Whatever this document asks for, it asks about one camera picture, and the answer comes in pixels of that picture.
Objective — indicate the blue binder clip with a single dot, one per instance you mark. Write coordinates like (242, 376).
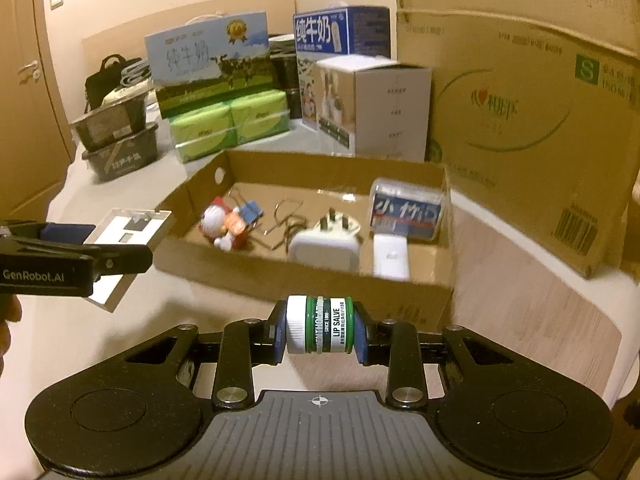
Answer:
(250, 212)

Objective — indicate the white square switch panel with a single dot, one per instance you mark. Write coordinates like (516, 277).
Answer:
(130, 225)

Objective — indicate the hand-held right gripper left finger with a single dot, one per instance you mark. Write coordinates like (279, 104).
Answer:
(276, 327)

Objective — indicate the blue milk carton box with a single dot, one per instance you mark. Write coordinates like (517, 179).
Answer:
(320, 30)

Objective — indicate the grey striped bag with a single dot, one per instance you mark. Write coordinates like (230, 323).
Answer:
(135, 75)

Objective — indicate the wooden door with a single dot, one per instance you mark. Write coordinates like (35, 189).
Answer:
(25, 135)

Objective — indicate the green white lip salve jar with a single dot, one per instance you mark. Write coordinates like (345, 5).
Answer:
(320, 325)

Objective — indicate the green milk carton box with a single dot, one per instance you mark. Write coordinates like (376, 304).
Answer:
(200, 60)

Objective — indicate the blue cat toy figure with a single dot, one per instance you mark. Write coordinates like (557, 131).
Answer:
(217, 220)

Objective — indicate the wall switch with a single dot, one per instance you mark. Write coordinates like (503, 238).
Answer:
(57, 1)

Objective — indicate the person's left hand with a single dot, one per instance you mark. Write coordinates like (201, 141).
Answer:
(7, 315)

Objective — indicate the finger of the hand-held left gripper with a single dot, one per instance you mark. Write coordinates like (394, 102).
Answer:
(67, 233)
(125, 259)

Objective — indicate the square white night light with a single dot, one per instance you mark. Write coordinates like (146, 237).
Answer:
(320, 252)

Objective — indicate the large cardboard box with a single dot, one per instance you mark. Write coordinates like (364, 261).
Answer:
(500, 60)

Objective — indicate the white remote control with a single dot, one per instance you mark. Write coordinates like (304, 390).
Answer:
(390, 255)

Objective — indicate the white product box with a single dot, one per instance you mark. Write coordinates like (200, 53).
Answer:
(395, 110)

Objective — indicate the dark box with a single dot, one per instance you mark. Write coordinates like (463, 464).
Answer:
(285, 75)

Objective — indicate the brown blanket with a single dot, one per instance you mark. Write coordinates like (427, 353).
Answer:
(525, 300)

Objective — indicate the green tissue pack bundle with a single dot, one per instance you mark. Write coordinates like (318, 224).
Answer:
(210, 130)

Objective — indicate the black bag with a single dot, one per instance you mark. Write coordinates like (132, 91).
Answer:
(105, 80)

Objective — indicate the shallow cardboard tray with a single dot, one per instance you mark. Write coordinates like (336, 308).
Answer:
(225, 270)

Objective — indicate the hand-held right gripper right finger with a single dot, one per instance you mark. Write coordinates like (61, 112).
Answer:
(362, 335)

